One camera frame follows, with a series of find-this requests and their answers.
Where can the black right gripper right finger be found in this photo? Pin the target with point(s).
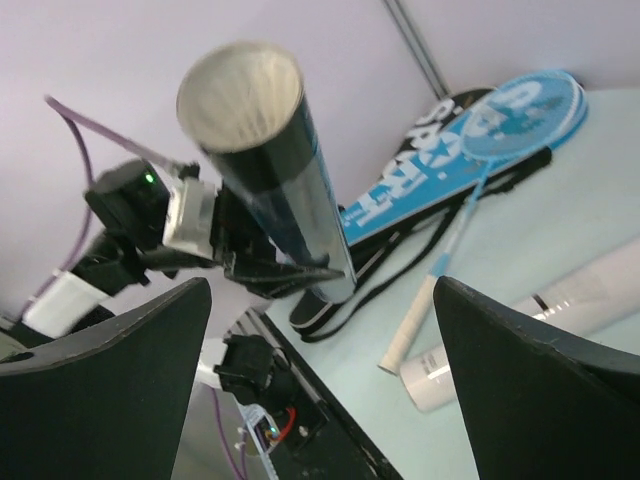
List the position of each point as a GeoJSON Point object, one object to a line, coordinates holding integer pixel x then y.
{"type": "Point", "coordinates": [537, 402]}

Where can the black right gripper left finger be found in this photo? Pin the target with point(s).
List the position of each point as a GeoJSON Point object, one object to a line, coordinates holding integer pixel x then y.
{"type": "Point", "coordinates": [107, 402]}

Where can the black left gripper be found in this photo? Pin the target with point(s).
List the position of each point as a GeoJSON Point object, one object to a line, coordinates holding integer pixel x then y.
{"type": "Point", "coordinates": [247, 256]}

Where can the white shuttlecock tube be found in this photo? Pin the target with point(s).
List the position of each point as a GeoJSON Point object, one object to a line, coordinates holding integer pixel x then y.
{"type": "Point", "coordinates": [582, 302]}

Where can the black shuttlecock tube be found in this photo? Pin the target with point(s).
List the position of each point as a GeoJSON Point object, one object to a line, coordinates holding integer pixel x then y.
{"type": "Point", "coordinates": [244, 105]}

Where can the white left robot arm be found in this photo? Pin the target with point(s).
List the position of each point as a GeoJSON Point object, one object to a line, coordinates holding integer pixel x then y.
{"type": "Point", "coordinates": [132, 203]}

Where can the black sport racket cover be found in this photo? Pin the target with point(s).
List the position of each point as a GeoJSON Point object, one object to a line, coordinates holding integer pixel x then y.
{"type": "Point", "coordinates": [311, 314]}

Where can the blue sport racket cover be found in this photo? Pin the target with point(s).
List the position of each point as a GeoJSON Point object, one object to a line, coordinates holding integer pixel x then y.
{"type": "Point", "coordinates": [436, 170]}

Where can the blue racket white grip left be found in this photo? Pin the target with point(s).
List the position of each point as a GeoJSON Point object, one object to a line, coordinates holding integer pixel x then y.
{"type": "Point", "coordinates": [518, 119]}

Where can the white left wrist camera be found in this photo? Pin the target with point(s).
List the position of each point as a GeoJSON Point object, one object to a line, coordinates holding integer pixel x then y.
{"type": "Point", "coordinates": [189, 218]}

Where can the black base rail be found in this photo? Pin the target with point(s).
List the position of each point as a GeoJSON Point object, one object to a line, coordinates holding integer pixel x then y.
{"type": "Point", "coordinates": [299, 427]}

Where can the grey aluminium frame post left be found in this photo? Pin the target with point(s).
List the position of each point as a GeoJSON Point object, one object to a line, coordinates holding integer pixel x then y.
{"type": "Point", "coordinates": [417, 46]}

